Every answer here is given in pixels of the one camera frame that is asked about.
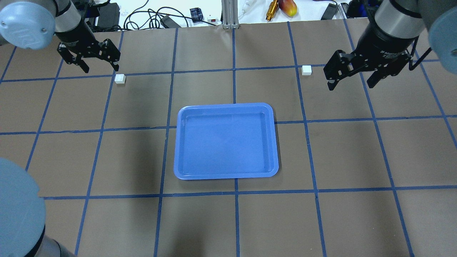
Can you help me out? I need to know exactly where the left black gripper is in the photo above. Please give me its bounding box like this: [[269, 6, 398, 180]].
[[57, 33, 121, 74]]

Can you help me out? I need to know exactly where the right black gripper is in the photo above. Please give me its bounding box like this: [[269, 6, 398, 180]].
[[323, 49, 412, 91]]

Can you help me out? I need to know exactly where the white block with studs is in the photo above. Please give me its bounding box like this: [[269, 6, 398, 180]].
[[114, 74, 127, 85]]

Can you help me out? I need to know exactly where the white plain block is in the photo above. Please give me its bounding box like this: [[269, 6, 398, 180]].
[[301, 65, 313, 76]]

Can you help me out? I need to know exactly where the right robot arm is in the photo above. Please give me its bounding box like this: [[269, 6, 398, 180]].
[[323, 0, 457, 91]]

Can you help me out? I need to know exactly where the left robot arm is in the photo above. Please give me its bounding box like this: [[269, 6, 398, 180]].
[[0, 0, 121, 73]]

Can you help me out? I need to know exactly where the blue plastic tray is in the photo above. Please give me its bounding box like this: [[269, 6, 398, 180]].
[[174, 102, 280, 180]]

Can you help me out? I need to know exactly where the black power adapter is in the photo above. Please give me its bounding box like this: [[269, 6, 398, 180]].
[[160, 16, 181, 28]]

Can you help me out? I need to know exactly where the red yellow mango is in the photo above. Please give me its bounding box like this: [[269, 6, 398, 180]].
[[278, 0, 298, 17]]

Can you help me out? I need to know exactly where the brass cylinder tool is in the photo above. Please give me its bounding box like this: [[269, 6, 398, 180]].
[[266, 0, 279, 21]]

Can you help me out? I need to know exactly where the aluminium frame post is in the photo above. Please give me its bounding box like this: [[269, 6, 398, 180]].
[[221, 0, 239, 29]]

